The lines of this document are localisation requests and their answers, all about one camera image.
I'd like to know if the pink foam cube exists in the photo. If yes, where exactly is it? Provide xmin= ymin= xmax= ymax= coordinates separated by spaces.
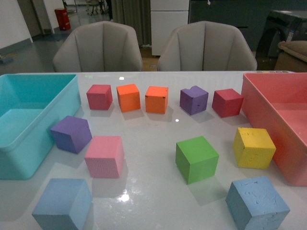
xmin=85 ymin=136 xmax=124 ymax=178

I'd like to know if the left purple foam cube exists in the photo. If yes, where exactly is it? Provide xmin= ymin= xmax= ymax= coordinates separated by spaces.
xmin=50 ymin=116 xmax=92 ymax=154

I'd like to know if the red foam cube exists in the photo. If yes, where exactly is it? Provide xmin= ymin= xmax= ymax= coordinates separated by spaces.
xmin=86 ymin=84 xmax=113 ymax=110
xmin=212 ymin=89 xmax=244 ymax=118

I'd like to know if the orange foam cube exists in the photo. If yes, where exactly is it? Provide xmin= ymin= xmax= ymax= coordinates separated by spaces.
xmin=117 ymin=84 xmax=141 ymax=113
xmin=145 ymin=86 xmax=168 ymax=114

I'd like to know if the blue foam cube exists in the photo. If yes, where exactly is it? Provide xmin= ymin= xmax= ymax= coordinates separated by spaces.
xmin=225 ymin=176 xmax=290 ymax=230
xmin=32 ymin=178 xmax=92 ymax=230

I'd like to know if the right orange foam cube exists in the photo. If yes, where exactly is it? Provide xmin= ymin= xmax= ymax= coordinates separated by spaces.
xmin=145 ymin=86 xmax=168 ymax=114

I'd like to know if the grey curtain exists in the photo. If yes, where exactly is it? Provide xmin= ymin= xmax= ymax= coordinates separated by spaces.
xmin=111 ymin=0 xmax=152 ymax=46

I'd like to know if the right grey chair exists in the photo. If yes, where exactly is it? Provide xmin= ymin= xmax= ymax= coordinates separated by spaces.
xmin=157 ymin=21 xmax=257 ymax=71

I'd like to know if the brown sofa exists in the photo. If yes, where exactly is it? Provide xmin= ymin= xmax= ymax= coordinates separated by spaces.
xmin=274 ymin=41 xmax=307 ymax=72

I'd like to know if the grey chair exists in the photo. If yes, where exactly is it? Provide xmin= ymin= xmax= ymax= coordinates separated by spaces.
xmin=157 ymin=21 xmax=257 ymax=71
xmin=53 ymin=21 xmax=142 ymax=72

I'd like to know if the red cylindrical bin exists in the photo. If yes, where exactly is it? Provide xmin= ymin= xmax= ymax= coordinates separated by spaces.
xmin=54 ymin=8 xmax=71 ymax=31

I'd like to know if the left red foam cube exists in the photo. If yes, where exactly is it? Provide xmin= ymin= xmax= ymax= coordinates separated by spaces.
xmin=86 ymin=84 xmax=113 ymax=110

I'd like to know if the notched purple foam cube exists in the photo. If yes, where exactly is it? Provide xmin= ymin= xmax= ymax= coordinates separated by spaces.
xmin=179 ymin=85 xmax=209 ymax=115

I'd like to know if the pink plastic bin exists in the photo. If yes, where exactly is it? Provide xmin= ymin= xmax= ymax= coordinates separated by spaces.
xmin=241 ymin=73 xmax=307 ymax=186

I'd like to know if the black appliance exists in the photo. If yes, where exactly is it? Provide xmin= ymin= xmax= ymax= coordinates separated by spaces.
xmin=256 ymin=10 xmax=307 ymax=63

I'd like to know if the right red foam cube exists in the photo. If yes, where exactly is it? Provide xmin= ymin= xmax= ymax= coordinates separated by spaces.
xmin=212 ymin=89 xmax=244 ymax=118

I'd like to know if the left grey chair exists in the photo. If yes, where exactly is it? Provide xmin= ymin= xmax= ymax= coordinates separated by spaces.
xmin=53 ymin=21 xmax=142 ymax=72

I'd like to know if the green foam cube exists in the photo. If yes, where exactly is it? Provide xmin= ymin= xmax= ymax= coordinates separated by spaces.
xmin=175 ymin=136 xmax=219 ymax=184

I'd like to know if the yellow foam cube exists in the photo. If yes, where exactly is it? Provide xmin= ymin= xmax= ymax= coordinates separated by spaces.
xmin=233 ymin=127 xmax=276 ymax=169

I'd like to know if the white drawer cabinet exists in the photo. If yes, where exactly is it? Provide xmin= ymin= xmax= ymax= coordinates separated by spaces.
xmin=150 ymin=0 xmax=189 ymax=56

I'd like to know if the dark grey counter cabinet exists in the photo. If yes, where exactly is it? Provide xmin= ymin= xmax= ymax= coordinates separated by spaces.
xmin=189 ymin=0 xmax=307 ymax=51

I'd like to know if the left orange foam cube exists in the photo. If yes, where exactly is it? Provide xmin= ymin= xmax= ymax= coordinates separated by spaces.
xmin=117 ymin=84 xmax=141 ymax=113

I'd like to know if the teal plastic bin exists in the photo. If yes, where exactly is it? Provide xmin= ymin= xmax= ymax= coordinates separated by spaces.
xmin=0 ymin=74 xmax=81 ymax=180

